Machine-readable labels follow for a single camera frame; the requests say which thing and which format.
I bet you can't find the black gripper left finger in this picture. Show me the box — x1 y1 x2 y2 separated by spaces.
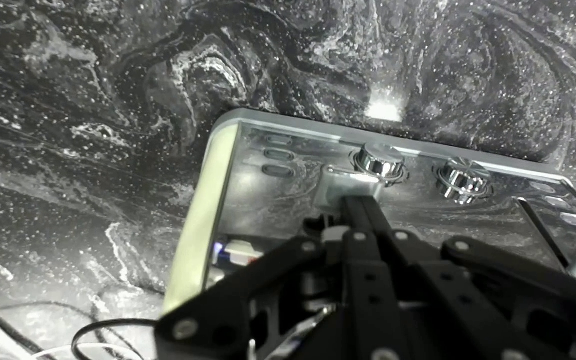
154 196 403 360

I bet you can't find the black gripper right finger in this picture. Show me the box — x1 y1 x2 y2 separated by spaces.
390 230 576 360

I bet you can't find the cream four-slot toaster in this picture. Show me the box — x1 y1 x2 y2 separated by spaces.
161 110 576 312

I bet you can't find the black toaster cable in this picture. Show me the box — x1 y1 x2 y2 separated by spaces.
69 317 163 360

